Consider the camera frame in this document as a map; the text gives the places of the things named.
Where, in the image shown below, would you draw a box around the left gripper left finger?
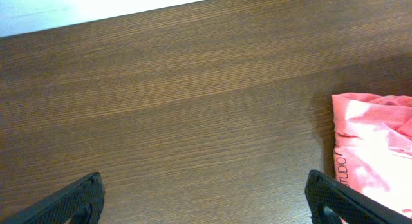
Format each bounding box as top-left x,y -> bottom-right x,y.
2,172 -> 105,224

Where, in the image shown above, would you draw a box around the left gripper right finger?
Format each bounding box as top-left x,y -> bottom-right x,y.
304,170 -> 411,224

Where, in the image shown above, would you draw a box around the salmon pink shirt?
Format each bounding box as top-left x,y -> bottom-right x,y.
332,93 -> 411,218

